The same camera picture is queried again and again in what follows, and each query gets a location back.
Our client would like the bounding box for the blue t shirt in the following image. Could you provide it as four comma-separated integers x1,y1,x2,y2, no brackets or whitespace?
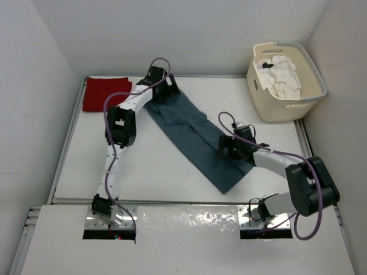
145,93,253,194

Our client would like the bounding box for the red t shirt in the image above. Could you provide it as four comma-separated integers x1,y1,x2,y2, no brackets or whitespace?
82,77,132,112

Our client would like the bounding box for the white t shirt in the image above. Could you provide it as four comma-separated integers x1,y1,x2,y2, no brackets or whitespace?
256,55,302,100

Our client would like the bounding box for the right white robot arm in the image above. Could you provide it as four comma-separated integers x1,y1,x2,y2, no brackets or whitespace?
218,123,340,222

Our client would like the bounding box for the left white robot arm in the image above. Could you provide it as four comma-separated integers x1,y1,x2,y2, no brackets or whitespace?
92,66,180,219

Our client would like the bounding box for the cream laundry basket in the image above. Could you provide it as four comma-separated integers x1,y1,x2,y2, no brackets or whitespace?
247,42,327,122

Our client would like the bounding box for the reflective foil panel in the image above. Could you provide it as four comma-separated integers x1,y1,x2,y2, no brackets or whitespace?
136,205,240,244

